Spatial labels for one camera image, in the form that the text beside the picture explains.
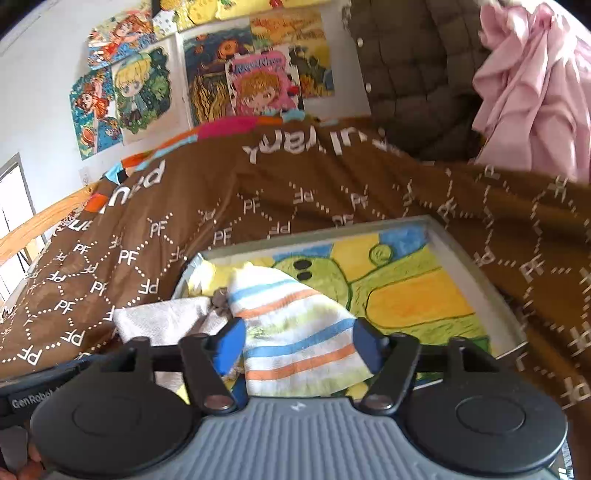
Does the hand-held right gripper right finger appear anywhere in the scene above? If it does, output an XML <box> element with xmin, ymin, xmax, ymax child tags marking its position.
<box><xmin>352</xmin><ymin>318</ymin><xmax>492</xmax><ymax>416</ymax></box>

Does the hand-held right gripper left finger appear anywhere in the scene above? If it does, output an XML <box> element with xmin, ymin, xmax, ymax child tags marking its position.
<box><xmin>117</xmin><ymin>318</ymin><xmax>247</xmax><ymax>415</ymax></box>

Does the grey tray with painted base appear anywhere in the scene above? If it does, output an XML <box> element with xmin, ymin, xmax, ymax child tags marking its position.
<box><xmin>173</xmin><ymin>215</ymin><xmax>529</xmax><ymax>398</ymax></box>

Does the striped towel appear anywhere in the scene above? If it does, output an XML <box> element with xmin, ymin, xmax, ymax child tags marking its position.
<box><xmin>226</xmin><ymin>263</ymin><xmax>377</xmax><ymax>398</ymax></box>

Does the person's left hand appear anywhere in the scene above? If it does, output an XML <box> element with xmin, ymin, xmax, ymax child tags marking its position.
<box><xmin>0</xmin><ymin>444</ymin><xmax>52</xmax><ymax>480</ymax></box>

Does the small dark grey object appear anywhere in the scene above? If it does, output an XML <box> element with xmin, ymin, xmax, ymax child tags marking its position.
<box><xmin>210</xmin><ymin>287</ymin><xmax>232</xmax><ymax>317</ymax></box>

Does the beige woven cloth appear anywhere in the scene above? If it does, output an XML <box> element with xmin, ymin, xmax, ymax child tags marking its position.
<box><xmin>113</xmin><ymin>295</ymin><xmax>229</xmax><ymax>393</ymax></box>

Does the brown printed blanket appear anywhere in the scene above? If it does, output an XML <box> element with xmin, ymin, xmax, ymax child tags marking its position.
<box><xmin>0</xmin><ymin>117</ymin><xmax>591</xmax><ymax>411</ymax></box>

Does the window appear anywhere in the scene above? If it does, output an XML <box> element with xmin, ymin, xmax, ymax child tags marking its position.
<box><xmin>0</xmin><ymin>154</ymin><xmax>47</xmax><ymax>301</ymax></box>

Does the pink figure picture book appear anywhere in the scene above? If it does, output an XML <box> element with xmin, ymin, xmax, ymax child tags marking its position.
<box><xmin>225</xmin><ymin>50</ymin><xmax>305</xmax><ymax>118</ymax></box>

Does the orange and blue poster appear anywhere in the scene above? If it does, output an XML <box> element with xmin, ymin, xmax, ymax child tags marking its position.
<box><xmin>69</xmin><ymin>68</ymin><xmax>124</xmax><ymax>161</ymax></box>

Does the blond figure green poster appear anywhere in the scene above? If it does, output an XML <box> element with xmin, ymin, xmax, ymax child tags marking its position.
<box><xmin>110</xmin><ymin>39</ymin><xmax>181</xmax><ymax>146</ymax></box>

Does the brown quilted jacket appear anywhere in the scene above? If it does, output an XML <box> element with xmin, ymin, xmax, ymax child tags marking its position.
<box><xmin>344</xmin><ymin>0</ymin><xmax>490</xmax><ymax>160</ymax></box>

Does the pink cloth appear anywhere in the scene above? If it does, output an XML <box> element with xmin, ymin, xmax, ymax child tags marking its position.
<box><xmin>471</xmin><ymin>0</ymin><xmax>591</xmax><ymax>183</ymax></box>

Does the orange yellow field poster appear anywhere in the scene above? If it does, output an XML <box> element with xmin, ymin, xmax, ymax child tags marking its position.
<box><xmin>249</xmin><ymin>10</ymin><xmax>335</xmax><ymax>99</ymax></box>

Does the orange-haired figure poster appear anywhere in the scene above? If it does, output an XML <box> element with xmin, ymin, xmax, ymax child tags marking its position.
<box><xmin>87</xmin><ymin>9</ymin><xmax>160</xmax><ymax>71</ymax></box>

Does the yellow painted poster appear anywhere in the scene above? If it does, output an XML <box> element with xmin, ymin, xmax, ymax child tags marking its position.
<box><xmin>215</xmin><ymin>0</ymin><xmax>354</xmax><ymax>21</ymax></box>
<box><xmin>152</xmin><ymin>0</ymin><xmax>220</xmax><ymax>40</ymax></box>

